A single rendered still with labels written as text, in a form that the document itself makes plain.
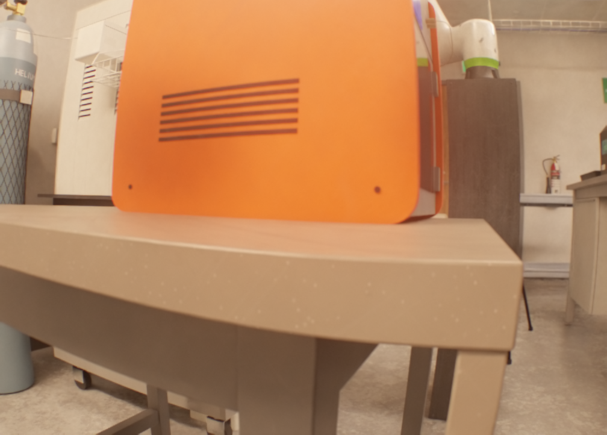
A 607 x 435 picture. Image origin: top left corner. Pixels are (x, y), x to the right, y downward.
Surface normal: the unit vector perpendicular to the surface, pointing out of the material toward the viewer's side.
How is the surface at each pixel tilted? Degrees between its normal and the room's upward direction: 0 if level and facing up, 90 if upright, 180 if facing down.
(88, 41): 90
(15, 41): 79
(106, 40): 90
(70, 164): 90
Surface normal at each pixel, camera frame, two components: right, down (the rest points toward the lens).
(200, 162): -0.38, -0.03
